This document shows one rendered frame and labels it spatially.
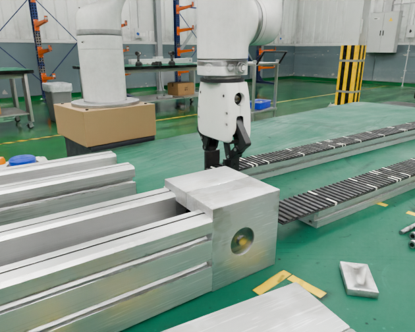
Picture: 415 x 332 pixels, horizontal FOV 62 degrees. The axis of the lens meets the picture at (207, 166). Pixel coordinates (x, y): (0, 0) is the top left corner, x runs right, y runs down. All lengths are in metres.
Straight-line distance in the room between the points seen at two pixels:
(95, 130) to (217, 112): 0.45
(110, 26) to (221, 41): 0.50
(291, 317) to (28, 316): 0.19
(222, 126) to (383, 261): 0.30
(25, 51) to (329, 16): 9.33
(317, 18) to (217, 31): 12.85
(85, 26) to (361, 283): 0.86
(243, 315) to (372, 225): 0.37
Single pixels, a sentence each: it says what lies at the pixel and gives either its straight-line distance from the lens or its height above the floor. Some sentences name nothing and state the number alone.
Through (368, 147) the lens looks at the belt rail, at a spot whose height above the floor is 0.79.
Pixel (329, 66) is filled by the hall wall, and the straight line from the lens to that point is 13.05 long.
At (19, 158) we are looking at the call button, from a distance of 0.64.
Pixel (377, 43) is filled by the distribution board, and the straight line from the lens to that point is 12.06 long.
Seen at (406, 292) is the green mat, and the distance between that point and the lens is 0.44.
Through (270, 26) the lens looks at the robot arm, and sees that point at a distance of 0.63.
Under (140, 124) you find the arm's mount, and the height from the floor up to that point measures 0.82.
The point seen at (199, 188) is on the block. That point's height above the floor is 0.87.
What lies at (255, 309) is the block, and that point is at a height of 0.87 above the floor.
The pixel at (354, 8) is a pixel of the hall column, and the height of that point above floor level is 1.68.
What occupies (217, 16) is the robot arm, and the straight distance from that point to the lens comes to 0.56.
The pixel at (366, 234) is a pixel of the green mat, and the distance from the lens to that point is 0.53.
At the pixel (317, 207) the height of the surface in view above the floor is 0.81.
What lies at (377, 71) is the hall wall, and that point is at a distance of 12.30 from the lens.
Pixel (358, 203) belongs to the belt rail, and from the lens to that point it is 0.60.
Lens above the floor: 1.02
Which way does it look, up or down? 18 degrees down
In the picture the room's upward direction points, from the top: straight up
